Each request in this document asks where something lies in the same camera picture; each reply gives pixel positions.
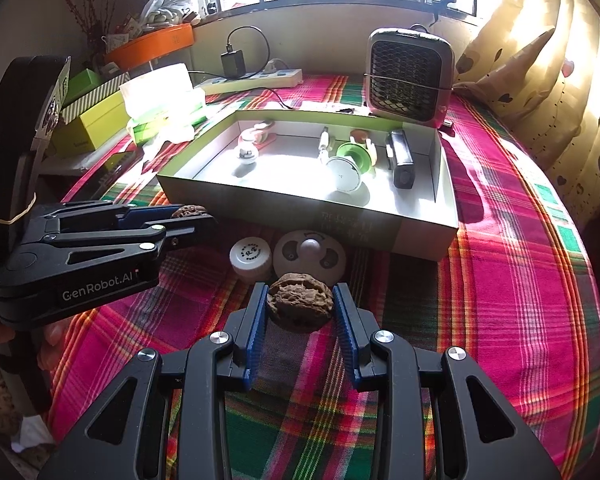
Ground cream heart-print curtain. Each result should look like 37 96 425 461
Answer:
455 0 600 226

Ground black handheld device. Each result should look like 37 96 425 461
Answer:
386 129 416 191

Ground grey space heater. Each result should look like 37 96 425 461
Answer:
362 24 455 128

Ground pink plaid blanket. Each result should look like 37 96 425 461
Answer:
45 72 600 480

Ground pink and white small item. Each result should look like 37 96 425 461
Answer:
240 122 277 143

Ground white power strip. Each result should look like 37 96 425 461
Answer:
200 67 303 95

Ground white jar lid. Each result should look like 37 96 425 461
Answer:
229 237 273 281

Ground person's left hand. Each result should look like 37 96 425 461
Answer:
37 322 68 368

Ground white round device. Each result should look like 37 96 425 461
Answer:
273 230 347 286

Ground green and white suction cup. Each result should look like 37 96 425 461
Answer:
326 141 372 193

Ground yellow-green box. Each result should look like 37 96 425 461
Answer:
52 90 133 157

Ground black charger adapter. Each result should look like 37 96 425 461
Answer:
221 50 244 80

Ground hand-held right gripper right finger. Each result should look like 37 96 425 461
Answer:
332 282 563 480

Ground clear plastic bags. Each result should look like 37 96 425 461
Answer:
130 0 201 31

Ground brown walnut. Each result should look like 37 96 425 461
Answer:
266 272 335 332
172 204 208 220

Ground green tissue pack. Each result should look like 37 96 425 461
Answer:
120 63 206 143

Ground black window hook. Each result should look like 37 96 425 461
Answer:
432 0 461 26

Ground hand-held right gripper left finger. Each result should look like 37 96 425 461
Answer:
39 282 269 480

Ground dried red berry branches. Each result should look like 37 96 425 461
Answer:
55 0 111 56

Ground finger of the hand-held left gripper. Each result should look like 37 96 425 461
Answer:
32 201 182 235
25 214 217 267

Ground black charger cable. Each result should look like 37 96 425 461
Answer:
225 26 356 113

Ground orange tray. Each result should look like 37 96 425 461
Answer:
105 22 195 72

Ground white cardboard box green rim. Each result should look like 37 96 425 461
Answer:
157 109 460 262

